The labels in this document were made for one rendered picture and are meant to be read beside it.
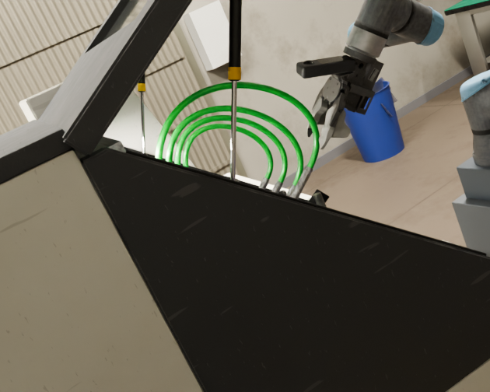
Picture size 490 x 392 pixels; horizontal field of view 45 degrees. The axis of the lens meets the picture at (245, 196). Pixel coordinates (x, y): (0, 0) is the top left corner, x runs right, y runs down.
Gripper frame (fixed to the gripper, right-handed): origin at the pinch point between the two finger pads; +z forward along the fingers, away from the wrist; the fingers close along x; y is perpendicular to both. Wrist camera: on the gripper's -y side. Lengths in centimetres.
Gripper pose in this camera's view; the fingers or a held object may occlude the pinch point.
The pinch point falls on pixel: (313, 137)
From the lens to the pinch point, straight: 130.4
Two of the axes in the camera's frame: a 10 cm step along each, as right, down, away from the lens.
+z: -3.6, 8.7, 3.2
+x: -2.5, -4.3, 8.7
